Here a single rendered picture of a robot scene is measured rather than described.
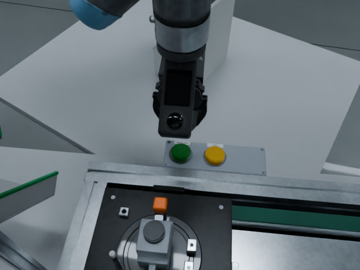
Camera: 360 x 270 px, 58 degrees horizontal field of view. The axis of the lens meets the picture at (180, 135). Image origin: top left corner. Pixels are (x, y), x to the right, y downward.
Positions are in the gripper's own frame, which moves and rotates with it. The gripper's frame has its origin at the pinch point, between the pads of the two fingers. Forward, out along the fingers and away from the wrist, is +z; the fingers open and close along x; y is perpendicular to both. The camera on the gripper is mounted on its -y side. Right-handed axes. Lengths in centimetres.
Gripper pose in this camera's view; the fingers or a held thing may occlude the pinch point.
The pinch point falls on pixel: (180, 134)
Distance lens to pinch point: 60.8
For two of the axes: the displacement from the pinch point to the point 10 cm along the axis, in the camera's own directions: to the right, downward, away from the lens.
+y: 1.0, -8.0, 5.9
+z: 0.0, 6.0, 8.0
